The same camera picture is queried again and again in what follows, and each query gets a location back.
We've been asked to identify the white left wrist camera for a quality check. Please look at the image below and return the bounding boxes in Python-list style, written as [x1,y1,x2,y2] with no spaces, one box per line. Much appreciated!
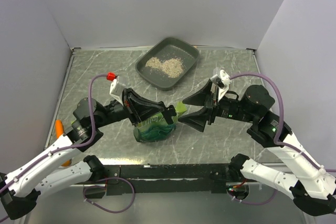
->
[106,72,126,104]

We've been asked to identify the black bag clip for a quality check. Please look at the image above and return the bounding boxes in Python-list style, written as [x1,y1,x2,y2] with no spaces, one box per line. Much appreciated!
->
[162,105,176,125]

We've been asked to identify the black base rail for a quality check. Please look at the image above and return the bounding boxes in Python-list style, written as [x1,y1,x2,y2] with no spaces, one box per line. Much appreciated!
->
[83,163,259,196]

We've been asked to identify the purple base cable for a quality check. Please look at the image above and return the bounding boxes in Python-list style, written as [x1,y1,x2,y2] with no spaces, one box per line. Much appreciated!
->
[82,177,136,213]
[227,187,278,206]

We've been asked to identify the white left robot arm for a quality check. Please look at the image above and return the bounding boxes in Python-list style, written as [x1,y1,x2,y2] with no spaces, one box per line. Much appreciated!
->
[1,88,176,220]

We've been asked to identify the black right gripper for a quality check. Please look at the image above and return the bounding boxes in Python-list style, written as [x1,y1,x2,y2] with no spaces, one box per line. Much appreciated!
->
[177,77,256,131]

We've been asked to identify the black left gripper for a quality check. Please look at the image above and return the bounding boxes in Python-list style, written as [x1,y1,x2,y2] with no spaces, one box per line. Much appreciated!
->
[94,87,164,127]

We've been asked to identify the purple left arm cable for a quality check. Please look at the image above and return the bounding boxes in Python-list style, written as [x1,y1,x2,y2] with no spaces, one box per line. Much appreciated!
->
[0,74,112,195]

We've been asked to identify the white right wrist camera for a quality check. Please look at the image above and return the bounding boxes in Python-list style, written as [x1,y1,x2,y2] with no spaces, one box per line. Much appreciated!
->
[210,67,231,102]

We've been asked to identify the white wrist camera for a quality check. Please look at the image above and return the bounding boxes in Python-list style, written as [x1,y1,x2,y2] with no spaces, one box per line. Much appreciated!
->
[210,67,231,102]
[106,72,126,104]

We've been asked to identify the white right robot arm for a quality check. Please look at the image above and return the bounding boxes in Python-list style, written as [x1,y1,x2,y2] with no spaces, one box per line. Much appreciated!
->
[179,81,335,216]

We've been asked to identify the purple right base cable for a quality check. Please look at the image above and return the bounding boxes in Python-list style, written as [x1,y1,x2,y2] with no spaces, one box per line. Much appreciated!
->
[227,187,278,206]

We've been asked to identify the grey litter tray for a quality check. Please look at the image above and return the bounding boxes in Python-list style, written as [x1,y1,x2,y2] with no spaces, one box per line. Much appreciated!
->
[135,37,200,91]

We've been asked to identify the green litter bag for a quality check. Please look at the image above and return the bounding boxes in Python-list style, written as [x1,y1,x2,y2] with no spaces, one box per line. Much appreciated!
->
[133,102,187,143]

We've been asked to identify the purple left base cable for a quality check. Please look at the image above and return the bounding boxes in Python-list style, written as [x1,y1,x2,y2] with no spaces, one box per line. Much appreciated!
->
[82,177,136,213]

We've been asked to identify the orange toy carrot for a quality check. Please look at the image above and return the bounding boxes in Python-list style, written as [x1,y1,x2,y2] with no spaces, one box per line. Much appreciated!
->
[55,120,72,167]

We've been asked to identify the beige litter granules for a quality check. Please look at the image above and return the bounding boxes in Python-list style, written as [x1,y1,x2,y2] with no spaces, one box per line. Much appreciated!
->
[145,57,184,78]

